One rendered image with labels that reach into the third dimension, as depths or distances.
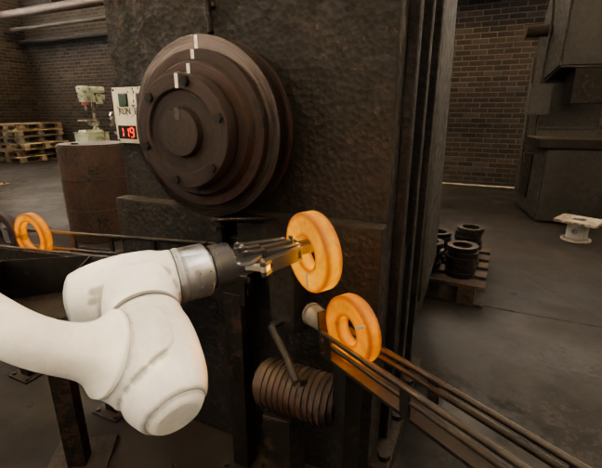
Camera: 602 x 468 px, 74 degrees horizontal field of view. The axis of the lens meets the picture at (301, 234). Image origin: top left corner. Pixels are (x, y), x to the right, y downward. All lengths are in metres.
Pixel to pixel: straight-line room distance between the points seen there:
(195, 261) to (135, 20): 1.01
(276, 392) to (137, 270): 0.57
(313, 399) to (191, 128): 0.72
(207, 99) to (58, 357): 0.69
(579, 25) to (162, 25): 4.21
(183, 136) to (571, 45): 4.36
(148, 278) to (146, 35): 1.00
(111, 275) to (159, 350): 0.16
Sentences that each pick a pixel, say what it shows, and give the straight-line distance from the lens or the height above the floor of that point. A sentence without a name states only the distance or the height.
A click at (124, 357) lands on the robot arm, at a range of 0.49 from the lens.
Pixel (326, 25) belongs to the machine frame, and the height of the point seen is 1.37.
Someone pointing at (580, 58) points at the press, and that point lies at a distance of 5.00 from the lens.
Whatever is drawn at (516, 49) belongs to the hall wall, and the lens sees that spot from 7.04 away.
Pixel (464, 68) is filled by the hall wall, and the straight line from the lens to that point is 7.03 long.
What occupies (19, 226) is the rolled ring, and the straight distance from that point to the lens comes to 1.94.
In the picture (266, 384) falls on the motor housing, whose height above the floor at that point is 0.51.
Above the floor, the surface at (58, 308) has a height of 0.60.
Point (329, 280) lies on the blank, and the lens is 0.73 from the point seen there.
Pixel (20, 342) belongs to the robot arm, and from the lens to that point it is 0.49.
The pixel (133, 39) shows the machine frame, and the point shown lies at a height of 1.38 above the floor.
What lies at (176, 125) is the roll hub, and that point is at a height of 1.13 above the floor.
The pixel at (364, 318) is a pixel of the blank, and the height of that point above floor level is 0.76.
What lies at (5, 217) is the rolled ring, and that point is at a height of 0.75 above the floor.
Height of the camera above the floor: 1.17
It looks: 17 degrees down
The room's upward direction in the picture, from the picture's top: straight up
